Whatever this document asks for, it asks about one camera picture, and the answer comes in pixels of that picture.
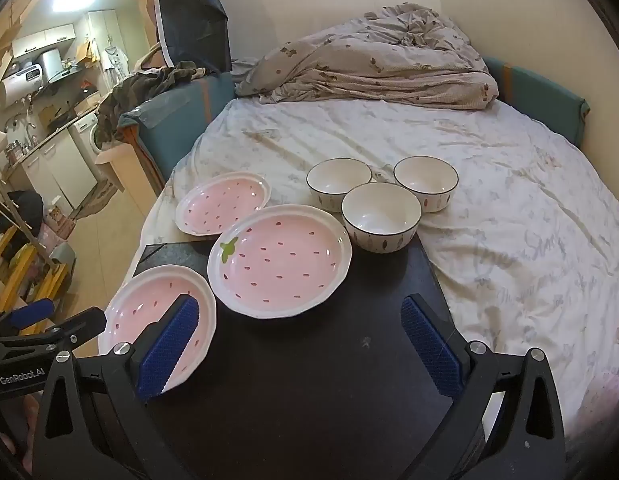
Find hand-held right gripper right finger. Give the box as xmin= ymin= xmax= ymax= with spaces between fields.
xmin=400 ymin=295 xmax=567 ymax=480

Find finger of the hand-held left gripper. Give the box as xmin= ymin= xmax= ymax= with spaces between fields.
xmin=0 ymin=298 xmax=56 ymax=335
xmin=42 ymin=308 xmax=108 ymax=357

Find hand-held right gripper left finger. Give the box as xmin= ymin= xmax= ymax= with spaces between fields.
xmin=32 ymin=294 xmax=200 ymax=480

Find pink strawberry plate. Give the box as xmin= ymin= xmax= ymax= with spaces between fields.
xmin=175 ymin=171 xmax=272 ymax=236
xmin=98 ymin=265 xmax=217 ymax=393
xmin=207 ymin=203 xmax=353 ymax=321

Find white fish-print bowl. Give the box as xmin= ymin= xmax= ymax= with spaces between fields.
xmin=393 ymin=156 xmax=459 ymax=213
xmin=341 ymin=182 xmax=423 ymax=254
xmin=306 ymin=158 xmax=373 ymax=212

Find person's left forearm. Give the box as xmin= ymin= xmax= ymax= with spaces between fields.
xmin=0 ymin=395 xmax=40 ymax=476

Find yellow rack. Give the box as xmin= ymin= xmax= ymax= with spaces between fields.
xmin=0 ymin=225 xmax=71 ymax=313

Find black bag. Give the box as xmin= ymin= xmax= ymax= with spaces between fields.
xmin=6 ymin=191 xmax=45 ymax=235

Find dark leather mat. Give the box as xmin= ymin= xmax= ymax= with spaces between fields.
xmin=132 ymin=232 xmax=473 ymax=480

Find white kitchen base cabinet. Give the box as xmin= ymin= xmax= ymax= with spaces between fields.
xmin=16 ymin=132 xmax=99 ymax=212

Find white washing machine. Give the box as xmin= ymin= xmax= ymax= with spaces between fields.
xmin=69 ymin=111 xmax=108 ymax=182

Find white water heater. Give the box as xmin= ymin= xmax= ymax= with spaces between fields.
xmin=1 ymin=62 xmax=43 ymax=107

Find pile of dark clothes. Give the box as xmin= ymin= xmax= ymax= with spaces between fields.
xmin=96 ymin=60 xmax=208 ymax=145

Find white range hood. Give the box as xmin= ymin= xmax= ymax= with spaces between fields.
xmin=41 ymin=48 xmax=81 ymax=84

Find crumpled beige quilt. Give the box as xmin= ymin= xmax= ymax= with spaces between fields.
xmin=233 ymin=2 xmax=500 ymax=111

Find dark hanging cloth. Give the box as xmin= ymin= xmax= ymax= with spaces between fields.
xmin=156 ymin=0 xmax=231 ymax=75

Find light wooden bed frame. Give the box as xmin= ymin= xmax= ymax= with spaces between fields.
xmin=94 ymin=130 xmax=166 ymax=197

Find teal padded bed rail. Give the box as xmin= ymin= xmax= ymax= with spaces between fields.
xmin=482 ymin=55 xmax=591 ymax=147
xmin=118 ymin=71 xmax=236 ymax=188

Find white wall cabinets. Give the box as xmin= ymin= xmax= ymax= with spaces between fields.
xmin=11 ymin=22 xmax=79 ymax=59

